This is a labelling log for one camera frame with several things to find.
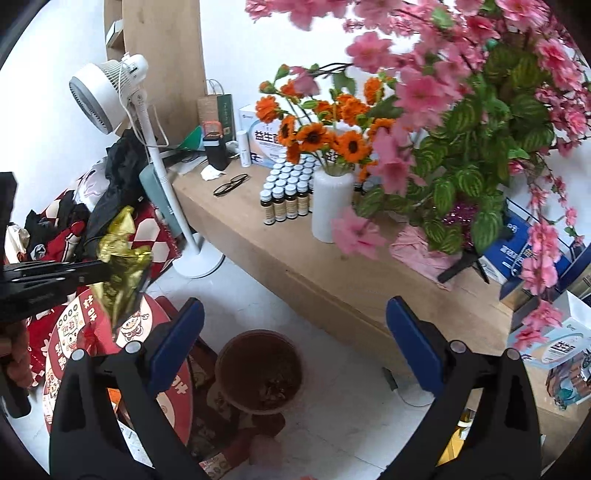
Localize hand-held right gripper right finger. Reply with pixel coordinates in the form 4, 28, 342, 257
385, 295, 543, 480

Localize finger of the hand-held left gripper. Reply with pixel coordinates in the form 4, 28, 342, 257
14, 260, 112, 289

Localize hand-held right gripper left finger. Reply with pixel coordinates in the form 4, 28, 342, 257
48, 298, 208, 480

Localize gold foil wrapper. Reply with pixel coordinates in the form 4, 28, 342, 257
90, 206, 153, 340

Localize brown round waste bin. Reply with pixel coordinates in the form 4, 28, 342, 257
215, 330, 305, 412

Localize person's left hand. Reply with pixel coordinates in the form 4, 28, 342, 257
0, 320, 34, 389

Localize round red printed table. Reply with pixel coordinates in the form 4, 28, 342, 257
41, 284, 195, 446

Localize red and black garment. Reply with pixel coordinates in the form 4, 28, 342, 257
23, 191, 90, 264

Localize black stand leg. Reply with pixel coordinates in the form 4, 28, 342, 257
437, 251, 490, 284

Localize red white chequered blanket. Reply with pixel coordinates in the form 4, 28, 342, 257
18, 185, 181, 374

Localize white printed pillow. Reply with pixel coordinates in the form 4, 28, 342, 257
76, 159, 109, 204

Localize black jacket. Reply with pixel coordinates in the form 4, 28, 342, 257
85, 129, 153, 245

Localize yellow packet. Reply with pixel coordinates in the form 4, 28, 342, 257
436, 427, 465, 467

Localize dark blue open box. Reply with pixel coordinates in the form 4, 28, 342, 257
501, 240, 591, 315

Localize pale teal chair back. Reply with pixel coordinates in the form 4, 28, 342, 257
139, 164, 185, 234

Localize black framed glasses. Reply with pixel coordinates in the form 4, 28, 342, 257
213, 174, 249, 197

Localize white ribbed vase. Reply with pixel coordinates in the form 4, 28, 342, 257
311, 166, 356, 244

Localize pale blue white box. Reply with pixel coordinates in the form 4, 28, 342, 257
508, 291, 591, 370

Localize colourful printed box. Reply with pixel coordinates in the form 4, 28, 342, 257
545, 355, 591, 411

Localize group of small brown bottles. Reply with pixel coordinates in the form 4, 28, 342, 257
260, 157, 324, 226

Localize white standing fan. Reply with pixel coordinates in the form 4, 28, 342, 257
69, 54, 225, 279

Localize green plastic sheet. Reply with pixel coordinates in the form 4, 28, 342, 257
178, 126, 205, 153

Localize white tube bottle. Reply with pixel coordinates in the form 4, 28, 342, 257
236, 130, 251, 168

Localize large blue white box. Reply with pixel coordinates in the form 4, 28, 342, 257
239, 104, 296, 169

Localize brown paper bag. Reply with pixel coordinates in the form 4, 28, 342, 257
198, 79, 234, 139

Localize orange artificial flowers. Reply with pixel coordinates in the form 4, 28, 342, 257
255, 65, 398, 181

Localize green striped leaf plant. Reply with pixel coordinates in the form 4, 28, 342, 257
355, 44, 557, 257

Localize pink artificial blossom branches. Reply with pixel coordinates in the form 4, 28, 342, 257
245, 0, 591, 352

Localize tall wooden shelf unit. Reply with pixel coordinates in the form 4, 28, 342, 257
104, 0, 207, 148

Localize white cable with plug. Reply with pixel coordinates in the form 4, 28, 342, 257
383, 367, 432, 407

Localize black container with orange handle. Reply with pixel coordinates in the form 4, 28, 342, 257
202, 121, 230, 171

